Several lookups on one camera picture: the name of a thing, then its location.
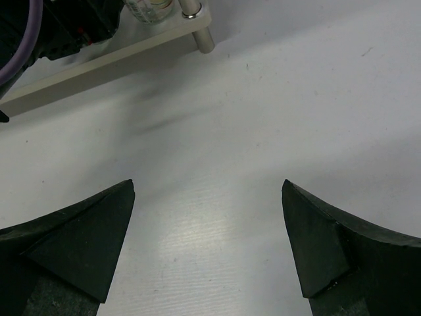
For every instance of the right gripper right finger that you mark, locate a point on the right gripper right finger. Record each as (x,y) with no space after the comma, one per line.
(347,265)

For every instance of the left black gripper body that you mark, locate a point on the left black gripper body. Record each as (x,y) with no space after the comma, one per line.
(32,30)

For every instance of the green-cap glass bottle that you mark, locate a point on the green-cap glass bottle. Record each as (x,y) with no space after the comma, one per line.
(150,11)

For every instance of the white two-tier shelf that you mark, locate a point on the white two-tier shelf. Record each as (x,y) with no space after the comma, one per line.
(36,84)

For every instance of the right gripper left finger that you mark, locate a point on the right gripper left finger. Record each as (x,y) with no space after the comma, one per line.
(63,263)

